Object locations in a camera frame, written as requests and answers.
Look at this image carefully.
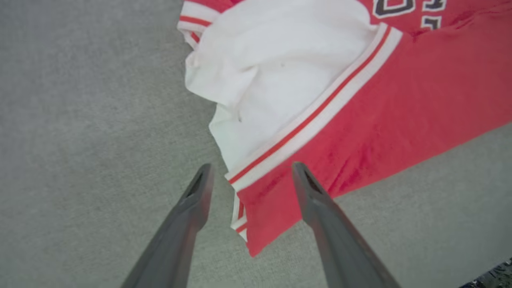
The grey fabric sofa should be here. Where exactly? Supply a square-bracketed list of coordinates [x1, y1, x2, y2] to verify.
[0, 0, 512, 288]

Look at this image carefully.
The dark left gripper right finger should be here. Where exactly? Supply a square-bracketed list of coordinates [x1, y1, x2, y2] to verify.
[291, 161, 402, 288]

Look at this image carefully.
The red and white sports shirt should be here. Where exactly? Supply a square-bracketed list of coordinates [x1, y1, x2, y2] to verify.
[177, 0, 512, 258]

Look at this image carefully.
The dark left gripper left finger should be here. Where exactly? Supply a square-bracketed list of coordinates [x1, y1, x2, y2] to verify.
[121, 163, 216, 288]

